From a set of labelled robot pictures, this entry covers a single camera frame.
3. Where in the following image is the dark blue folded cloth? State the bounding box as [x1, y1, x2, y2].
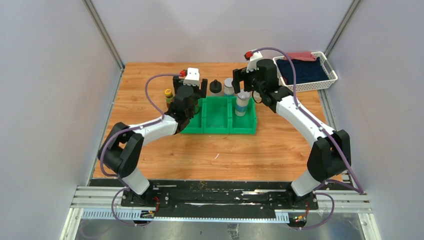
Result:
[276, 57, 329, 85]

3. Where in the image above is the silver-lid jar in bin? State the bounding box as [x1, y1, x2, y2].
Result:
[234, 90, 251, 117]

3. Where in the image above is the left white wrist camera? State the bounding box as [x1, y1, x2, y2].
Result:
[179, 67, 201, 87]

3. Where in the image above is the pink folded cloth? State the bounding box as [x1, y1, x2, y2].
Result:
[287, 51, 317, 62]

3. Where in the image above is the green three-compartment plastic bin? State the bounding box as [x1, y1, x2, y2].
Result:
[181, 96, 257, 135]

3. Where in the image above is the black-spout seasoning jar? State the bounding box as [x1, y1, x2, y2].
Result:
[209, 79, 222, 97]
[252, 91, 262, 103]

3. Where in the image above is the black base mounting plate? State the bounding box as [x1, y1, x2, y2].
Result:
[74, 179, 355, 223]

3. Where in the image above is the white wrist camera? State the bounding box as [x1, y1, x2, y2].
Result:
[179, 67, 201, 87]
[244, 49, 263, 73]

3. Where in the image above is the right black-spout seasoning jar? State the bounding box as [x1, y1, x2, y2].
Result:
[252, 91, 262, 103]

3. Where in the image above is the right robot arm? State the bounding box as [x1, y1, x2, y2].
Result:
[232, 58, 351, 209]

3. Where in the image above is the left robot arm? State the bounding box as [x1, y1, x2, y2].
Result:
[97, 75, 208, 207]

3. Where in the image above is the aluminium rail frame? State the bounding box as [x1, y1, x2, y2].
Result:
[60, 179, 381, 240]

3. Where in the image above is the white perforated plastic basket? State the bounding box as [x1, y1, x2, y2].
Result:
[272, 51, 338, 92]

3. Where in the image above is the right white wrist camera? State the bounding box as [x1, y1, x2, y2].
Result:
[244, 49, 263, 73]

